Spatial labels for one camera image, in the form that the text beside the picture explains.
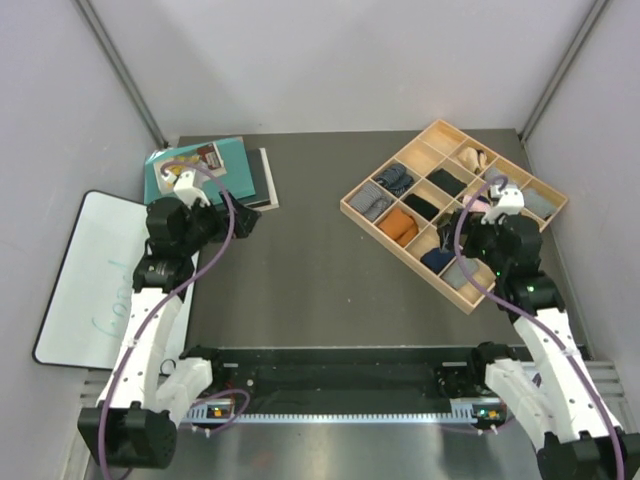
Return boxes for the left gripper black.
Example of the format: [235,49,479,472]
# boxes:
[178,190,260,255]

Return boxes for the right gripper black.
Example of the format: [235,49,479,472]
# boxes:
[438,208,509,276]

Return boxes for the beige underwear navy trim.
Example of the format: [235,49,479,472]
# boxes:
[456,147,488,174]

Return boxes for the grey underwear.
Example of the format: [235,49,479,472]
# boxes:
[483,166,509,187]

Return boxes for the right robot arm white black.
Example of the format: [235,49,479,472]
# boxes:
[436,210,639,479]

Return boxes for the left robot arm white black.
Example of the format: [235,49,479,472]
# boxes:
[77,197,261,478]

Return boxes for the black rolled garment middle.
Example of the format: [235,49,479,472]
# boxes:
[403,194,440,221]

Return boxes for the black rolled garment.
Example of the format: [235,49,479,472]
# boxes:
[426,169,467,198]
[403,194,440,221]

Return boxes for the dark grey book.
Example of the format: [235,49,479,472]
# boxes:
[241,148,279,211]

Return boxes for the navy blue rolled garment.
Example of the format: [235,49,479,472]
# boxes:
[420,247,455,275]

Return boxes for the pink rolled garment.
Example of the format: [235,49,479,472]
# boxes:
[461,195,492,213]

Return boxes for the teal book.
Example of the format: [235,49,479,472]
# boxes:
[143,137,255,204]

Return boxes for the grey rolled garment bottom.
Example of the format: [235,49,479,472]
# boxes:
[441,257,479,290]

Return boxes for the black rolled garment upper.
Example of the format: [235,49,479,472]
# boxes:
[426,169,467,198]

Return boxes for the orange rolled garment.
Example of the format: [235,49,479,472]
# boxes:
[378,207,419,247]

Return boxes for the wooden compartment tray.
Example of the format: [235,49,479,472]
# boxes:
[340,120,567,314]

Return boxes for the small illustrated paperback book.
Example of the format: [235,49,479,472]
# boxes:
[150,142,227,195]

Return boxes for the navy patterned rolled garment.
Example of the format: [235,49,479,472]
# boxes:
[374,163,414,198]

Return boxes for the striped grey rolled garment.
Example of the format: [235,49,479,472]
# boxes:
[348,183,392,222]

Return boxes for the grey rolled garment right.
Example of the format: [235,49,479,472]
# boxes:
[522,188,557,220]

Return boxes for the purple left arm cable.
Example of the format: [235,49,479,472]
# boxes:
[97,160,251,480]

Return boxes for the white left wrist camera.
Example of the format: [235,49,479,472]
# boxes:
[161,170,211,208]

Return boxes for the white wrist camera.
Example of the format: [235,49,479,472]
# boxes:
[481,183,524,225]
[161,170,211,208]

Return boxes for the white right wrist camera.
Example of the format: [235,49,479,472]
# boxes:
[481,183,524,225]

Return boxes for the whiteboard black frame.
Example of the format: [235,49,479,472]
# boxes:
[32,189,201,371]

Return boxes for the grey slotted cable duct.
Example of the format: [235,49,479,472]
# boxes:
[184,402,501,425]

